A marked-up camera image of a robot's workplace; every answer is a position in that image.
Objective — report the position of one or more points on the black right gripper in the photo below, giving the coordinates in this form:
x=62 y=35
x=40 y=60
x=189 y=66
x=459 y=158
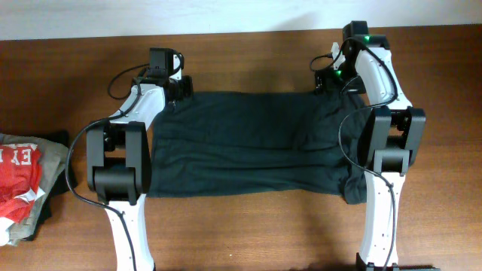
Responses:
x=324 y=82

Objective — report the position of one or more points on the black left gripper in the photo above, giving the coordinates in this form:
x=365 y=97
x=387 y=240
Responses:
x=184 y=87

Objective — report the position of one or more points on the dark green t-shirt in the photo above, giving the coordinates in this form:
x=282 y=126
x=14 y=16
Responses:
x=224 y=143

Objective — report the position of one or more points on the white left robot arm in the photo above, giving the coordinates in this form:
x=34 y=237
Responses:
x=118 y=157

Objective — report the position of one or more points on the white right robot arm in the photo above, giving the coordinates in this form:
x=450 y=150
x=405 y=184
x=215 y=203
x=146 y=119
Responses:
x=389 y=142

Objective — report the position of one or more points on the black folded garment in pile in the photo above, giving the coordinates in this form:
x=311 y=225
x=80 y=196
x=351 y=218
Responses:
x=60 y=185

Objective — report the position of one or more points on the grey folded t-shirt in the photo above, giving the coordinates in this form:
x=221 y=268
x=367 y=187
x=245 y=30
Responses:
x=53 y=162

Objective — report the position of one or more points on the red white printed t-shirt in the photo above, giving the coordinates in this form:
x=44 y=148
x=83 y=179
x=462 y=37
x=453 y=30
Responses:
x=20 y=179

